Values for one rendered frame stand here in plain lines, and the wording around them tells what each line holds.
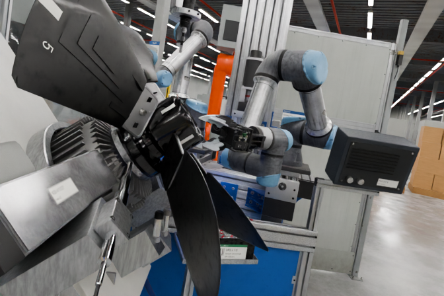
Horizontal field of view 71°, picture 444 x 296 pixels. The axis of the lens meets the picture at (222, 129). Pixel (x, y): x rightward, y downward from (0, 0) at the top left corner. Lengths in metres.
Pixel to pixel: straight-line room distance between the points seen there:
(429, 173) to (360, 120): 6.07
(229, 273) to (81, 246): 0.90
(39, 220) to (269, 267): 1.01
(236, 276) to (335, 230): 1.77
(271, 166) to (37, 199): 0.75
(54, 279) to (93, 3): 0.38
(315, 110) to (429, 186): 7.64
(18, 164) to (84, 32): 0.20
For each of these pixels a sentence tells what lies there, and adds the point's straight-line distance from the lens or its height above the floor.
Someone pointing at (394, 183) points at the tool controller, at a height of 1.09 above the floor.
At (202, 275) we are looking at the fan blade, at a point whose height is 1.01.
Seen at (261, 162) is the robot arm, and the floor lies 1.10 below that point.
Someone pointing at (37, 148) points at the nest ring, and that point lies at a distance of 0.66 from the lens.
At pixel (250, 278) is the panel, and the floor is 0.64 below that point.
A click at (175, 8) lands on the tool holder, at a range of 0.78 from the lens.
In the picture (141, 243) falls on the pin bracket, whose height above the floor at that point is 0.96.
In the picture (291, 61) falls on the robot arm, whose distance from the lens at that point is 1.14.
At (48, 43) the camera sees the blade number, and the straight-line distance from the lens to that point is 0.44.
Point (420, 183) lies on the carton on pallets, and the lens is 8.81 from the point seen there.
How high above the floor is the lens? 1.26
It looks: 4 degrees down
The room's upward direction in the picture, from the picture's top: 9 degrees clockwise
